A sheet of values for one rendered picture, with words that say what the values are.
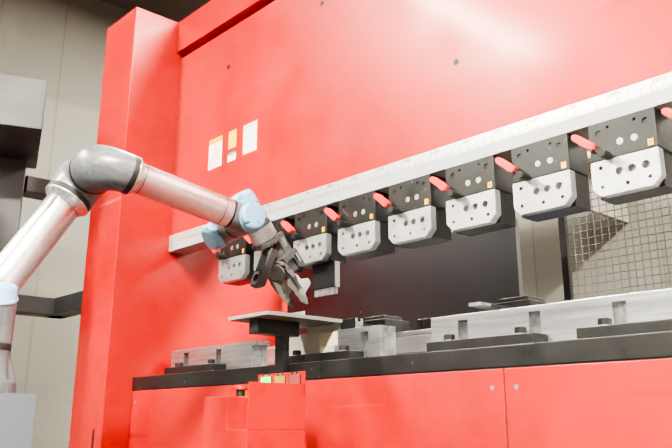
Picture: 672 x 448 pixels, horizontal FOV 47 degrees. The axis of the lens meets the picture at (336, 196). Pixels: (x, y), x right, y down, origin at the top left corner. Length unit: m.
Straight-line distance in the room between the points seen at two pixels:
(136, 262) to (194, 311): 0.30
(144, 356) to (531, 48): 1.74
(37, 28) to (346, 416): 3.86
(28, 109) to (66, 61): 2.26
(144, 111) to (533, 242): 2.76
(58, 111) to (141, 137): 2.16
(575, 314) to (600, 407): 0.25
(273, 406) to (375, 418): 0.25
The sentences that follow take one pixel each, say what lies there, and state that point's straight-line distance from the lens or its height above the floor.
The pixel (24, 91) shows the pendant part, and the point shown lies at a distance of 3.10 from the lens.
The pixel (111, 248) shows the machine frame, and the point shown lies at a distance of 2.94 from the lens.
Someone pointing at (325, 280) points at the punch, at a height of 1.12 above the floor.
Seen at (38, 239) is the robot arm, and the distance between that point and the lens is 1.92.
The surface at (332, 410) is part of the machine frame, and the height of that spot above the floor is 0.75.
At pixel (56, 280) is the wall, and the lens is 4.93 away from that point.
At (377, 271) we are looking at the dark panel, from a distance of 2.87.
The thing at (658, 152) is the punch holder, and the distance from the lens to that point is 1.69.
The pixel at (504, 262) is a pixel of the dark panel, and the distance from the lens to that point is 2.51.
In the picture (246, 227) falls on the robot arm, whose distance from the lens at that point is 1.98.
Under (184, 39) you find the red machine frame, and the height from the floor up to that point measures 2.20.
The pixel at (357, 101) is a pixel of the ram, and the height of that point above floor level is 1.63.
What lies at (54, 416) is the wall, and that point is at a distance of 4.89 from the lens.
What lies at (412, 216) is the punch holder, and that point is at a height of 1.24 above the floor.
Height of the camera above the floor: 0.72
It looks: 16 degrees up
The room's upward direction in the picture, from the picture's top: straight up
